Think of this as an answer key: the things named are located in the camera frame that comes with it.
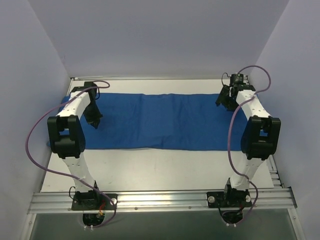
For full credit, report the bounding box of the blue surgical drape cloth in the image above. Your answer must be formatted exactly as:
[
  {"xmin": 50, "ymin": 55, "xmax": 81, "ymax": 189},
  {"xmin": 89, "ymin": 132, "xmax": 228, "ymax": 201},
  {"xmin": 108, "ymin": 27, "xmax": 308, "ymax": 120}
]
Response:
[{"xmin": 46, "ymin": 92, "xmax": 248, "ymax": 152}]

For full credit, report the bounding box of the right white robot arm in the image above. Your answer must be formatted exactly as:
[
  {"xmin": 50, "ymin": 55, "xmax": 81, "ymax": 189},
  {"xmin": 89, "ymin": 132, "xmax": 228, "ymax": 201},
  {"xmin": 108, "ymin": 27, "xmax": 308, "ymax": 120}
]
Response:
[{"xmin": 215, "ymin": 84, "xmax": 281, "ymax": 207}]

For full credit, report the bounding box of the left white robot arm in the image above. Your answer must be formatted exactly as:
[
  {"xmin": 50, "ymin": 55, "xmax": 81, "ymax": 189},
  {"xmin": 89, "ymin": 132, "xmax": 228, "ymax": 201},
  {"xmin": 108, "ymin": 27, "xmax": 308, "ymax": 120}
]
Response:
[{"xmin": 47, "ymin": 81, "xmax": 103, "ymax": 210}]

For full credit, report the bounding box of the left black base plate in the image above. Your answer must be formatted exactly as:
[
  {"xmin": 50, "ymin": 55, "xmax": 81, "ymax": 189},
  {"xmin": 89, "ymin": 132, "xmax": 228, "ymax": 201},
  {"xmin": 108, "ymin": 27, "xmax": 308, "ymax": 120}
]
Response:
[{"xmin": 71, "ymin": 191, "xmax": 118, "ymax": 211}]

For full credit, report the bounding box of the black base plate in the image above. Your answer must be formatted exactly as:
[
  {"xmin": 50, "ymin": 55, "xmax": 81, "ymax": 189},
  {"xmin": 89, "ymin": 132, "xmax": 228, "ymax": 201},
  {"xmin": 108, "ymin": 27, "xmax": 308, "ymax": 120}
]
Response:
[
  {"xmin": 71, "ymin": 191, "xmax": 118, "ymax": 211},
  {"xmin": 206, "ymin": 191, "xmax": 252, "ymax": 208}
]

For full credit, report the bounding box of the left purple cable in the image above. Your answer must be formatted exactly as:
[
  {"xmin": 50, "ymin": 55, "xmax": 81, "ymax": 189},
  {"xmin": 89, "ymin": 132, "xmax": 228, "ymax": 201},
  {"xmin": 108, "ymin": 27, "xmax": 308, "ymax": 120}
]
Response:
[{"xmin": 26, "ymin": 80, "xmax": 118, "ymax": 228}]

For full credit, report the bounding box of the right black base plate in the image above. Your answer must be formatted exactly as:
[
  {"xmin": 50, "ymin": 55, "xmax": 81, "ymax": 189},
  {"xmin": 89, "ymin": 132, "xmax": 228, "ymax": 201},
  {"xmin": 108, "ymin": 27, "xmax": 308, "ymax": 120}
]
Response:
[{"xmin": 206, "ymin": 191, "xmax": 252, "ymax": 208}]

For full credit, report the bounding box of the aluminium front rail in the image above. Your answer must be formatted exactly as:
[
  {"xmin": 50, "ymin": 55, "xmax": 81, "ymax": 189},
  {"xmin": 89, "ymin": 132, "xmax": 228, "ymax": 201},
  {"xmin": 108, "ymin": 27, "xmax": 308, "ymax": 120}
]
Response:
[{"xmin": 28, "ymin": 187, "xmax": 297, "ymax": 214}]

